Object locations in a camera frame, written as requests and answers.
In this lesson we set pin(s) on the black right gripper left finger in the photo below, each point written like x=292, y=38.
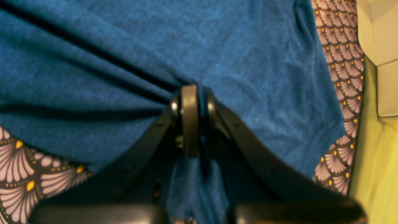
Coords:
x=185, y=120

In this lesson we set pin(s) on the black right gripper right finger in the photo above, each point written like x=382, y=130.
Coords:
x=211, y=124

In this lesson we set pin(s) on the blue T-shirt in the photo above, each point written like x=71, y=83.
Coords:
x=186, y=62

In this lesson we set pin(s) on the patterned fan-print tablecloth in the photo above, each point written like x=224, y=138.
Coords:
x=342, y=77

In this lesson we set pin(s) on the white plastic bin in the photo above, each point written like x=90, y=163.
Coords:
x=378, y=38

